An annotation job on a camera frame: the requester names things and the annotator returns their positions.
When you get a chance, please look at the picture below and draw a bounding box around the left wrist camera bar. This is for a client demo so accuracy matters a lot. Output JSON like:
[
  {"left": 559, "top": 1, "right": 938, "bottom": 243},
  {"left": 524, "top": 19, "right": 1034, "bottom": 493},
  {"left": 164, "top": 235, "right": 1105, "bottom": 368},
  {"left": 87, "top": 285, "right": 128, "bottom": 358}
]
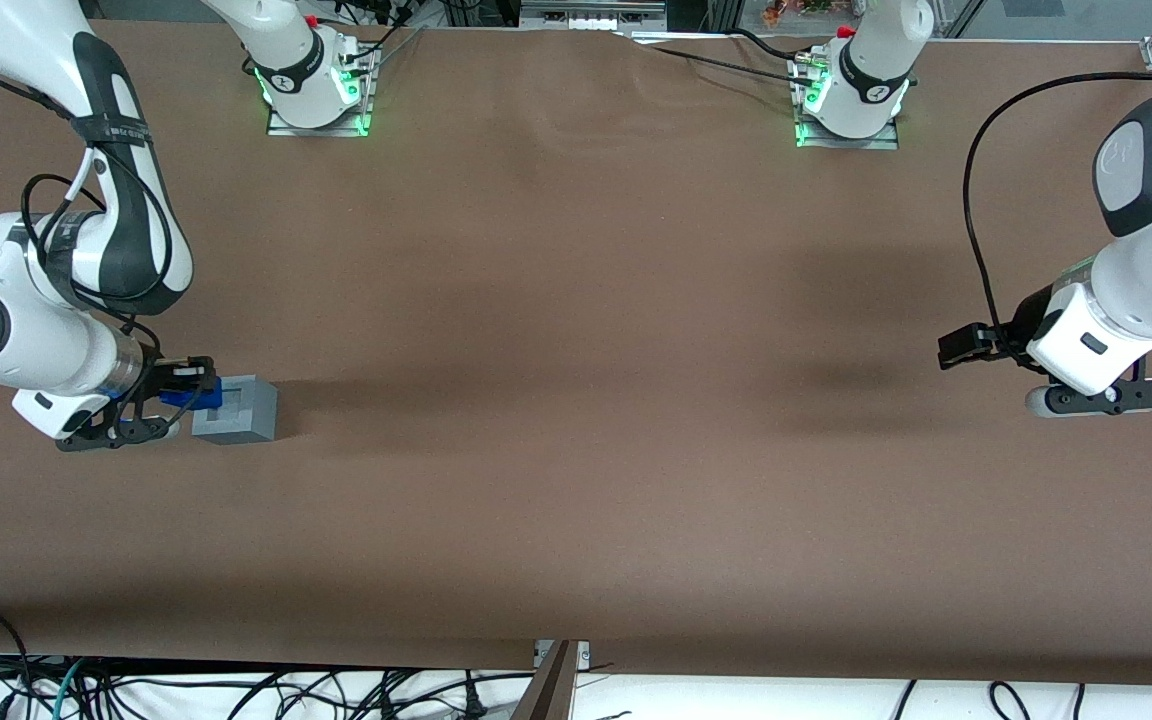
[{"left": 1025, "top": 378, "right": 1152, "bottom": 419}]

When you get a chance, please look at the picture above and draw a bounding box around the dark support beam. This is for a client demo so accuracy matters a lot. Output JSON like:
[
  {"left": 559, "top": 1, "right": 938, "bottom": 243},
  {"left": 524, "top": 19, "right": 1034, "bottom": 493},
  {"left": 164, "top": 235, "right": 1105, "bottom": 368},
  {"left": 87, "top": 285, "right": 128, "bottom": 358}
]
[{"left": 510, "top": 640, "right": 578, "bottom": 720}]

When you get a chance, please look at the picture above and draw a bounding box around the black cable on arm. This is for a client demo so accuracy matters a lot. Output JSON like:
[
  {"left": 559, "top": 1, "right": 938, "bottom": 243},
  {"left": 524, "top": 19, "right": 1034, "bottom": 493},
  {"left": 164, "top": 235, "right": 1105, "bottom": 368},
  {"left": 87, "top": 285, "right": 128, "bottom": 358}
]
[
  {"left": 963, "top": 72, "right": 1152, "bottom": 347},
  {"left": 20, "top": 60, "right": 179, "bottom": 349}
]

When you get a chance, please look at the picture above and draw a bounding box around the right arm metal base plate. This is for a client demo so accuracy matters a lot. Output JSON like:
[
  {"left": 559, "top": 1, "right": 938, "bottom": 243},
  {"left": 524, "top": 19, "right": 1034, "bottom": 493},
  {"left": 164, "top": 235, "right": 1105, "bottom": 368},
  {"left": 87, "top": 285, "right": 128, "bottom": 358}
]
[{"left": 265, "top": 38, "right": 375, "bottom": 139}]

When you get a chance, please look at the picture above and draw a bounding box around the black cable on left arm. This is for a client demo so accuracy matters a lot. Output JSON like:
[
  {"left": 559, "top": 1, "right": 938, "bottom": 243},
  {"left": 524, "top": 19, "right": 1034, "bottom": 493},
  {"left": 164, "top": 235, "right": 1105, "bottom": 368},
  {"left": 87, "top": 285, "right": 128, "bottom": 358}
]
[{"left": 963, "top": 72, "right": 1152, "bottom": 347}]

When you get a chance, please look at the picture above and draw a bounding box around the blue plastic part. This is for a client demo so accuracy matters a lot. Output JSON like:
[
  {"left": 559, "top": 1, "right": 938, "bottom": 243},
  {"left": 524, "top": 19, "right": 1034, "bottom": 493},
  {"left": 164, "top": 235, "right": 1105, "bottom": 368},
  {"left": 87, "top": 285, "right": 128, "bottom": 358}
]
[{"left": 159, "top": 377, "right": 224, "bottom": 410}]

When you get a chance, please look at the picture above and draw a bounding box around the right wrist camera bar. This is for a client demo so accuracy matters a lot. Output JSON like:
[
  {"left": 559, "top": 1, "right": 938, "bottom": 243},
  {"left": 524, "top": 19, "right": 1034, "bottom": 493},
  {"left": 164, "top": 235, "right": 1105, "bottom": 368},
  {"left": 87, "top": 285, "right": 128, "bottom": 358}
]
[{"left": 55, "top": 415, "right": 182, "bottom": 454}]

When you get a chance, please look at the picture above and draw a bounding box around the gray square base block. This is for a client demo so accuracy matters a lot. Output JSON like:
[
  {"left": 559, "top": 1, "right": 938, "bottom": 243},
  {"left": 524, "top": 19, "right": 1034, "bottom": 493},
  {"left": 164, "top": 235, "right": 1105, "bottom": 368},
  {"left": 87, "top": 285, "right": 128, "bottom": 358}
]
[{"left": 192, "top": 375, "right": 279, "bottom": 446}]

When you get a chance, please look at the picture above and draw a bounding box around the teal floor cable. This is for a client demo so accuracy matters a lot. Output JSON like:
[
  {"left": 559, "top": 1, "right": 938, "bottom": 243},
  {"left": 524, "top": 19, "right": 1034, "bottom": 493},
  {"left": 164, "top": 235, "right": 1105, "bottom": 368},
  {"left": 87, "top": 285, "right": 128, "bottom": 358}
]
[{"left": 44, "top": 657, "right": 89, "bottom": 720}]

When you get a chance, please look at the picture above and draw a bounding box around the metal table edge bracket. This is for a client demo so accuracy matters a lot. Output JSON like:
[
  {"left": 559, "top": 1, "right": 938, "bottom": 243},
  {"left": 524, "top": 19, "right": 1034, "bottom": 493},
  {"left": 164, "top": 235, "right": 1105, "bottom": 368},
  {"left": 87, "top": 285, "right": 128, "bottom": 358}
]
[{"left": 533, "top": 639, "right": 593, "bottom": 672}]

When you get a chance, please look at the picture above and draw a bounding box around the black cable on table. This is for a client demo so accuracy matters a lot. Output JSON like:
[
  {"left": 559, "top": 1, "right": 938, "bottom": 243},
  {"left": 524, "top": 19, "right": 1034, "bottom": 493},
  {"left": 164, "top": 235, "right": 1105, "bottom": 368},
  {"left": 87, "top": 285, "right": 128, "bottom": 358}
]
[{"left": 626, "top": 29, "right": 823, "bottom": 87}]

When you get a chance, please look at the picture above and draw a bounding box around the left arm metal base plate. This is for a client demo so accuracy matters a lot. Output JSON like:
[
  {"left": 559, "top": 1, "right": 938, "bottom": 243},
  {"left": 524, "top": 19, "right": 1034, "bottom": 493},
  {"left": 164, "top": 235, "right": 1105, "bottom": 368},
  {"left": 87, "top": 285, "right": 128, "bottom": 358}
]
[{"left": 790, "top": 52, "right": 901, "bottom": 152}]

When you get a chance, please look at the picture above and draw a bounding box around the left arm black camera mount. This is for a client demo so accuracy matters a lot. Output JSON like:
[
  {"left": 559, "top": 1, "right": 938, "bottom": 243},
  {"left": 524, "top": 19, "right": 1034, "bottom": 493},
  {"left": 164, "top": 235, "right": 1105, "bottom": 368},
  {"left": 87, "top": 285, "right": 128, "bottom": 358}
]
[{"left": 1010, "top": 284, "right": 1079, "bottom": 353}]

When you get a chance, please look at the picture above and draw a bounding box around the arm black camera mount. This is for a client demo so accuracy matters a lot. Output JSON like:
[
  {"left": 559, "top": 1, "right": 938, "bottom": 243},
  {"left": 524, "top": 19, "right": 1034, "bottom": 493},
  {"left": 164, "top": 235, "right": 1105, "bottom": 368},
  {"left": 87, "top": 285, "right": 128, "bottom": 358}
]
[
  {"left": 110, "top": 338, "right": 164, "bottom": 442},
  {"left": 1010, "top": 284, "right": 1079, "bottom": 353}
]

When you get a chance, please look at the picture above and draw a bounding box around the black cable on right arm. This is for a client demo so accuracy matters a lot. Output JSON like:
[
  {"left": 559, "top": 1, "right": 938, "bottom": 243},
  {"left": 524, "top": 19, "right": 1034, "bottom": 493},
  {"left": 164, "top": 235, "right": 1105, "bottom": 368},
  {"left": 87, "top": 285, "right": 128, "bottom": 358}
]
[{"left": 20, "top": 60, "right": 179, "bottom": 349}]

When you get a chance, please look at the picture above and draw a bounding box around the aluminium profile rack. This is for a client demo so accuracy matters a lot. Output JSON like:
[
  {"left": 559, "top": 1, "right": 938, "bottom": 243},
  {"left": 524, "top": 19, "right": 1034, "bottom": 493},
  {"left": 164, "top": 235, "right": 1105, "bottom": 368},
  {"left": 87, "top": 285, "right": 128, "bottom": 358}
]
[{"left": 519, "top": 0, "right": 669, "bottom": 32}]

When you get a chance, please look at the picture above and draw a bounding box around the right arm black camera mount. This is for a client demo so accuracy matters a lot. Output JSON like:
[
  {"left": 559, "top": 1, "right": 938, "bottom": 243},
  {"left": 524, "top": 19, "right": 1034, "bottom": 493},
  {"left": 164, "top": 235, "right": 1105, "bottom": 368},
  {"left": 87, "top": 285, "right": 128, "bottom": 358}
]
[{"left": 110, "top": 338, "right": 164, "bottom": 442}]

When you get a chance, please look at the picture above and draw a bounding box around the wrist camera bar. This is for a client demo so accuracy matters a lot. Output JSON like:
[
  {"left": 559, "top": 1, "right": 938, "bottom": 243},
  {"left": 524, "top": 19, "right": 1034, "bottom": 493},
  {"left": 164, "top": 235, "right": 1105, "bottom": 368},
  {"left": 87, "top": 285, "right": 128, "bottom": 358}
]
[
  {"left": 55, "top": 415, "right": 182, "bottom": 454},
  {"left": 1025, "top": 378, "right": 1152, "bottom": 419}
]

